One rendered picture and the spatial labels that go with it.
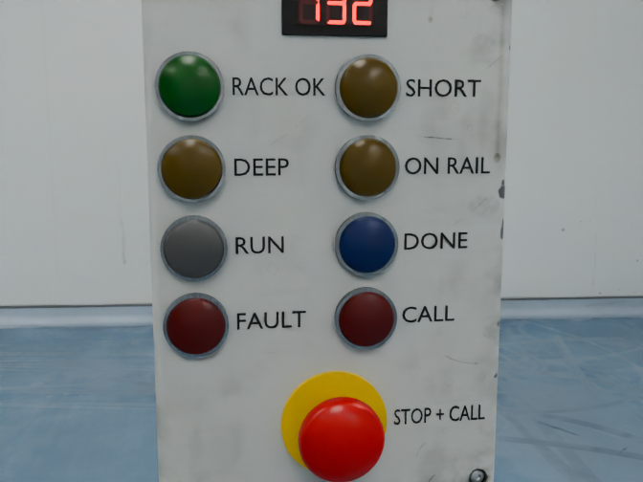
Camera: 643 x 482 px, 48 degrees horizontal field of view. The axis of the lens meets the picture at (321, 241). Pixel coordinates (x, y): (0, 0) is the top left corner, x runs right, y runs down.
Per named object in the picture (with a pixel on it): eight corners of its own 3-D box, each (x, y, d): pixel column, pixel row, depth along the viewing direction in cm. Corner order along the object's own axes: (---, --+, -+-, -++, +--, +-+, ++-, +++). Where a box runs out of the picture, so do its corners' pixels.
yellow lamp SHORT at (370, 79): (400, 119, 33) (401, 55, 32) (340, 119, 32) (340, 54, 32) (395, 119, 34) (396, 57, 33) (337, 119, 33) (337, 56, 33)
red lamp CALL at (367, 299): (396, 348, 34) (397, 292, 34) (339, 351, 34) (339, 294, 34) (392, 343, 35) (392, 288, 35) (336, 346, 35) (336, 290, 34)
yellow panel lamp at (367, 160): (398, 197, 33) (399, 137, 33) (340, 198, 33) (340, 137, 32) (394, 196, 34) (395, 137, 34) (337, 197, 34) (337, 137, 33)
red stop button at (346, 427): (388, 486, 33) (388, 403, 32) (300, 492, 32) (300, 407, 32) (366, 444, 37) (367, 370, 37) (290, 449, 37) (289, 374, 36)
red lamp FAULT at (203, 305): (227, 356, 33) (226, 297, 33) (166, 359, 33) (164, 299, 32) (227, 351, 34) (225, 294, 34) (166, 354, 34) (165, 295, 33)
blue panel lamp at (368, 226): (397, 273, 34) (398, 215, 33) (340, 275, 33) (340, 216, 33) (393, 271, 35) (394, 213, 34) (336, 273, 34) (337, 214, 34)
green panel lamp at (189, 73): (222, 118, 32) (220, 53, 31) (157, 118, 31) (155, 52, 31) (221, 119, 32) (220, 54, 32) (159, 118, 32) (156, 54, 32)
